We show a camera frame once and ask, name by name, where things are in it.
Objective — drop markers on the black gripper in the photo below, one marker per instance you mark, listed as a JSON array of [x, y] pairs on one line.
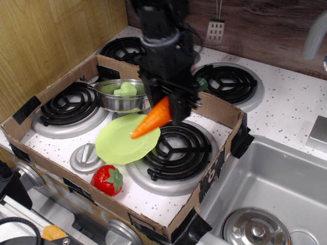
[[169, 59]]

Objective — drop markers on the orange toy carrot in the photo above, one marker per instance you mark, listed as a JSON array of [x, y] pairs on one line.
[[160, 113]]

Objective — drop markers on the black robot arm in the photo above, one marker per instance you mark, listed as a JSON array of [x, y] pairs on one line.
[[160, 19]]

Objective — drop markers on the light green plastic plate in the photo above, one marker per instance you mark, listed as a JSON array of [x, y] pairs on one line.
[[114, 144]]

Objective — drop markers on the green toy broccoli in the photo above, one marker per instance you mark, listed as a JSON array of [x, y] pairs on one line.
[[126, 89]]

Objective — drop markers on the small steel pot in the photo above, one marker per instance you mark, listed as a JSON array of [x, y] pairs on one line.
[[120, 104]]

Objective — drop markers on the front right stove burner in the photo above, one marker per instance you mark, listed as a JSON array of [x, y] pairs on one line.
[[178, 161]]

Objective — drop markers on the stove burner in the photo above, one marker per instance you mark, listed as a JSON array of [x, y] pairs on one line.
[[178, 161], [233, 83], [125, 49], [72, 112]]

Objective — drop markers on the back left stove burner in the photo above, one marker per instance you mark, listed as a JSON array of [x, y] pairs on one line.
[[125, 49]]

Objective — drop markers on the back right stove burner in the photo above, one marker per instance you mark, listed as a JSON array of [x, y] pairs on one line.
[[233, 83]]

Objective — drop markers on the hanging steel slotted spatula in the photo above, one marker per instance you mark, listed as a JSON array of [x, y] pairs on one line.
[[216, 25]]

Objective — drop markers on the front left stove burner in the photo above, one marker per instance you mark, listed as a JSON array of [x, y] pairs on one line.
[[72, 112]]

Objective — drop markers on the red toy strawberry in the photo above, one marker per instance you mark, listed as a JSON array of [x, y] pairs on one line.
[[108, 179]]

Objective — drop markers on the brown cardboard fence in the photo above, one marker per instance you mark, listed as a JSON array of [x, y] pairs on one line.
[[156, 218]]

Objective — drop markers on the grey sink basin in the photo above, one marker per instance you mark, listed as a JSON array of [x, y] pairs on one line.
[[270, 176]]

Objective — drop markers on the silver front knob right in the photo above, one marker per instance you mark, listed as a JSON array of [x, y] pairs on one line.
[[120, 233]]

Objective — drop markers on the steel pot lid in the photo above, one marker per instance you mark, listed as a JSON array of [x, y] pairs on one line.
[[252, 225]]

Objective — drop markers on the silver front knob left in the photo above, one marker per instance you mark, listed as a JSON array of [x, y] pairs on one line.
[[29, 177]]

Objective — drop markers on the grey toy faucet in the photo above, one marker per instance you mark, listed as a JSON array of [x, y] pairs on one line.
[[315, 37]]

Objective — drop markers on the yellow orange toy piece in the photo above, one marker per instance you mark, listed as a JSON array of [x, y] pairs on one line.
[[52, 232]]

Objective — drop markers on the black clamp device left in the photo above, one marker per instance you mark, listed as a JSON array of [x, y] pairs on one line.
[[12, 186]]

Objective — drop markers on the grey faucet handle block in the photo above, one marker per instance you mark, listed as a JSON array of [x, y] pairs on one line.
[[317, 137]]

